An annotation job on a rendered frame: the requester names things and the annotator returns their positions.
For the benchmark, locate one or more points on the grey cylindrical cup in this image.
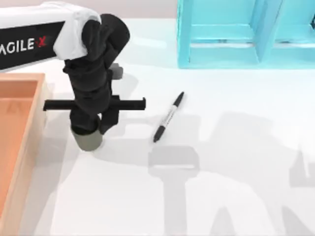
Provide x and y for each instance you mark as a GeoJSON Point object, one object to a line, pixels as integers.
{"type": "Point", "coordinates": [89, 142]}

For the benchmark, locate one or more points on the black marker pen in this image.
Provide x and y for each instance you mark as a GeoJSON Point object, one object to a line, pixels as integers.
{"type": "Point", "coordinates": [167, 118]}

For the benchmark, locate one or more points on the shallow salmon-coloured box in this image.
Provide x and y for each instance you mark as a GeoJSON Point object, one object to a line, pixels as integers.
{"type": "Point", "coordinates": [22, 137]}

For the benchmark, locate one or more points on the light blue rack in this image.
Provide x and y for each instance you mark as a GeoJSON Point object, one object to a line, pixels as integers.
{"type": "Point", "coordinates": [221, 37]}

